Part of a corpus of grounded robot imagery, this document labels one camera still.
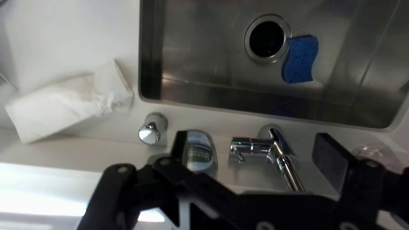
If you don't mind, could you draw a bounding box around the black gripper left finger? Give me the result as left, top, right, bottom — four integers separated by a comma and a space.
76, 130, 274, 230

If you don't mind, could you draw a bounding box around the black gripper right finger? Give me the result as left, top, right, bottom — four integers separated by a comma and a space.
312, 133, 409, 230

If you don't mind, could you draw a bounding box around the chrome soap dispenser base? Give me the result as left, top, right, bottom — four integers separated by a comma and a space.
186, 130, 217, 174

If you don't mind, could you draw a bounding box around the chrome round sink knob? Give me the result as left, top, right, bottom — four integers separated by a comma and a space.
138, 113, 168, 146

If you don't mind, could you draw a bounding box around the chrome sink faucet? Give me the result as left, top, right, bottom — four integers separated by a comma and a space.
229, 124, 306, 192

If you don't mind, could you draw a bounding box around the crumpled white paper towel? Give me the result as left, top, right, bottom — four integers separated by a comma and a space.
5, 61, 133, 145

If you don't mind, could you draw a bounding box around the stainless steel sink basin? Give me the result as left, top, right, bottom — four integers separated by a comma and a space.
140, 0, 409, 130

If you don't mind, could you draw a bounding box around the blue sponge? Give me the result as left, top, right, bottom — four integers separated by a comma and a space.
281, 35, 318, 84

